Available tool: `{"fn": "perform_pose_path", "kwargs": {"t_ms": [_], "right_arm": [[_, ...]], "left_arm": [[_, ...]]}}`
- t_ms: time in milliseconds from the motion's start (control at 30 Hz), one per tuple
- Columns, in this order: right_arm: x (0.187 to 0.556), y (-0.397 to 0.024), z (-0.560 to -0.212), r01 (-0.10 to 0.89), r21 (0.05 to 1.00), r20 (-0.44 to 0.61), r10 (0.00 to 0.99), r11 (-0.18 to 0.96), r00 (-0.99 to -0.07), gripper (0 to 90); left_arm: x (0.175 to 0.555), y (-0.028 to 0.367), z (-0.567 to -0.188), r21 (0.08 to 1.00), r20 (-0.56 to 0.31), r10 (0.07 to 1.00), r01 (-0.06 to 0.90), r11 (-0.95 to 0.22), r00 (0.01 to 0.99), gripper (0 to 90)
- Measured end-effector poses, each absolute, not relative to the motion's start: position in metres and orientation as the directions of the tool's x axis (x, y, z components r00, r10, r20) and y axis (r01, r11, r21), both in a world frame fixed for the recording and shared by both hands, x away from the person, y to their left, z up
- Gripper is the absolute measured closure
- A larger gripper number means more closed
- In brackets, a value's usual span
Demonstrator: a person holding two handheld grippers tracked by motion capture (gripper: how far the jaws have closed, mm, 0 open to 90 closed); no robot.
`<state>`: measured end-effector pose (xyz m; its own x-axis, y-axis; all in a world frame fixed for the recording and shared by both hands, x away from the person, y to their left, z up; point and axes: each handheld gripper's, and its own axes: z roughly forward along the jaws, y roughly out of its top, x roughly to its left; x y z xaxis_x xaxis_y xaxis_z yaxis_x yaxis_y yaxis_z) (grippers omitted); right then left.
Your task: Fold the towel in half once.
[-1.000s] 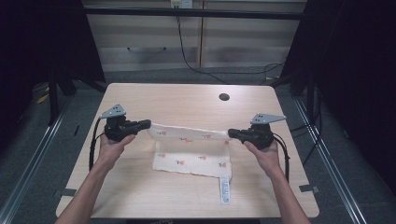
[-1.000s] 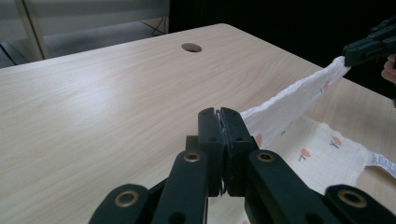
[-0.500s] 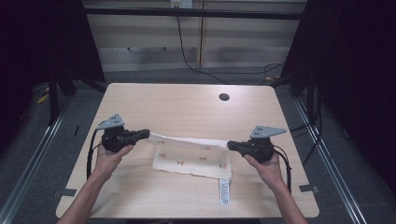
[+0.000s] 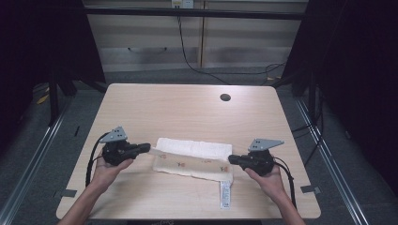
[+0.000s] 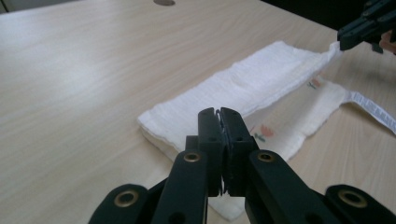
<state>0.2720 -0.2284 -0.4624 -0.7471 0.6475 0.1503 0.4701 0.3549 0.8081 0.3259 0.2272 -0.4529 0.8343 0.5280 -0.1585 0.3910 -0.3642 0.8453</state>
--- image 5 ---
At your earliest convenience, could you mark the white towel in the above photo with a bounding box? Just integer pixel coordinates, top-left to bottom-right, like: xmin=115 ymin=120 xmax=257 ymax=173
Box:
xmin=136 ymin=40 xmax=396 ymax=222

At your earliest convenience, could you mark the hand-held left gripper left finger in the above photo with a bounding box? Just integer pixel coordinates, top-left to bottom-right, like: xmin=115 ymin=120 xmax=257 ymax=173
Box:
xmin=185 ymin=106 xmax=226 ymax=198

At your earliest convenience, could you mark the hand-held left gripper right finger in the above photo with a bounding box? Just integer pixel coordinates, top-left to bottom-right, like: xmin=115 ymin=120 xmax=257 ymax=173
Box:
xmin=219 ymin=106 xmax=260 ymax=198

